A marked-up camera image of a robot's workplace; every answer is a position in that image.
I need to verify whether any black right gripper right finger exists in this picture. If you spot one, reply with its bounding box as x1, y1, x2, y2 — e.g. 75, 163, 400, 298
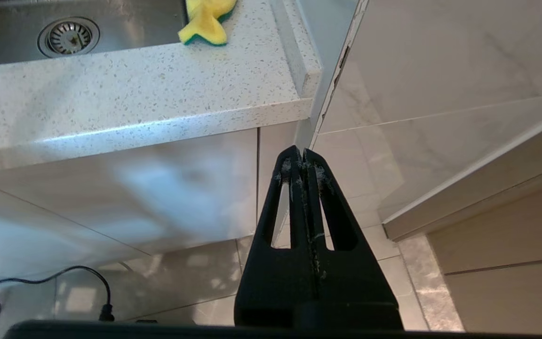
303, 149, 403, 330

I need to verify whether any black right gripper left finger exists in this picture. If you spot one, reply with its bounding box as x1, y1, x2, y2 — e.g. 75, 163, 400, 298
234, 146, 319, 330

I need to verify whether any yellow green sponge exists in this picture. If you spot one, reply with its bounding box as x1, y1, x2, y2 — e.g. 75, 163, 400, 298
178, 0, 238, 46

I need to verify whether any stainless steel sink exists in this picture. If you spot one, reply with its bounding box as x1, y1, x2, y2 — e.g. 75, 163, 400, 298
0, 0, 189, 69

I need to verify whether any metal sink drain strainer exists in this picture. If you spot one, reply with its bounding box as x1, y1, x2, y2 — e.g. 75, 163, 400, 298
37, 17, 101, 58

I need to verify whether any narrow glossy cabinet door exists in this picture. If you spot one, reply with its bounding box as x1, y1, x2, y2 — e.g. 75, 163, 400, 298
258, 121, 297, 248

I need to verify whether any light wooden cabinet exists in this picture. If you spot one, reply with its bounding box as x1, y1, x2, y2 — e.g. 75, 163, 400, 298
378, 105, 542, 336

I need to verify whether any wide glossy cabinet door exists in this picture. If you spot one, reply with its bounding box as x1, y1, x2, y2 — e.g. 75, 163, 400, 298
0, 128, 258, 283

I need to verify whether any black cable with plug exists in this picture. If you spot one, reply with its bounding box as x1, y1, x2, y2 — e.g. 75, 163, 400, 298
0, 266, 115, 323

